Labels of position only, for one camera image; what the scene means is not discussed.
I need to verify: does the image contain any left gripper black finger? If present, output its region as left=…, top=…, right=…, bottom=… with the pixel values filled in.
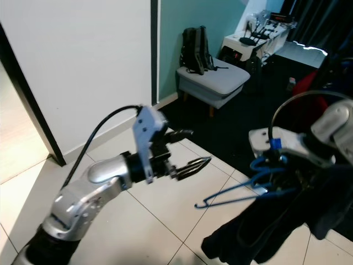
left=174, top=166, right=207, bottom=182
left=176, top=157, right=213, bottom=172

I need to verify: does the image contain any blue plastic hanger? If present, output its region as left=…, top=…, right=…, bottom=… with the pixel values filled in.
left=194, top=154, right=293, bottom=210

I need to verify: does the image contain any navy blue shirt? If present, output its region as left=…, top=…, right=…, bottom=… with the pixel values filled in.
left=200, top=160, right=353, bottom=265

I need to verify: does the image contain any dark carpet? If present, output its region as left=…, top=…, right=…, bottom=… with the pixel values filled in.
left=157, top=52, right=353, bottom=178

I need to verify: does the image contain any red hanging garment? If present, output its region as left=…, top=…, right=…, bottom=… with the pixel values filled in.
left=292, top=68, right=329, bottom=120

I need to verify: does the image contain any grey ottoman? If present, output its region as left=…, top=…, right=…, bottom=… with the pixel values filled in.
left=176, top=60, right=252, bottom=118

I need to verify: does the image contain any black olive backpack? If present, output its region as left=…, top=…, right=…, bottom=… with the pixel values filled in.
left=179, top=25, right=219, bottom=76

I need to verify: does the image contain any white side table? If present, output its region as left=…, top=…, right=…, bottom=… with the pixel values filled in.
left=220, top=10, right=296, bottom=62

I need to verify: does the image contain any black router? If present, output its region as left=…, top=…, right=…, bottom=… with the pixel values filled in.
left=238, top=35, right=260, bottom=47

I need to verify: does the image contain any black curtain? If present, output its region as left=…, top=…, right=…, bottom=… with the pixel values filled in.
left=281, top=0, right=353, bottom=56

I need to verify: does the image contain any black device red display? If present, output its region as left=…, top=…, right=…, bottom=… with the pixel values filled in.
left=270, top=12, right=296, bottom=22

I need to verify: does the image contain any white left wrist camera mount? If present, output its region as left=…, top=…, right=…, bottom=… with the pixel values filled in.
left=132, top=104, right=169, bottom=184

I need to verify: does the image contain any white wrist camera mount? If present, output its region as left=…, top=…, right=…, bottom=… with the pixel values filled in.
left=248, top=126, right=318, bottom=167
left=132, top=104, right=169, bottom=184

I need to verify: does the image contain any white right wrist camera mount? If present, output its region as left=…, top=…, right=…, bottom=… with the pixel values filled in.
left=248, top=126, right=318, bottom=167

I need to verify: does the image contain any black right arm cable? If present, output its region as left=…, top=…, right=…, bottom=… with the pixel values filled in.
left=267, top=89, right=353, bottom=145

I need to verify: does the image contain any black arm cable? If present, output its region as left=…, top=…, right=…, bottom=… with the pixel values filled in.
left=63, top=104, right=142, bottom=192
left=267, top=89, right=353, bottom=145

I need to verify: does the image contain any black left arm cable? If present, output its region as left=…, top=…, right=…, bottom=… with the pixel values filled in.
left=63, top=104, right=142, bottom=192

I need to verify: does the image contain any black door frame strip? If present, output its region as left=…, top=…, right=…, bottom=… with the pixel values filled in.
left=0, top=41, right=67, bottom=167

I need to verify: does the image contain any black wall trim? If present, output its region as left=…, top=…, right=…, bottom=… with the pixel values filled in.
left=149, top=0, right=161, bottom=106

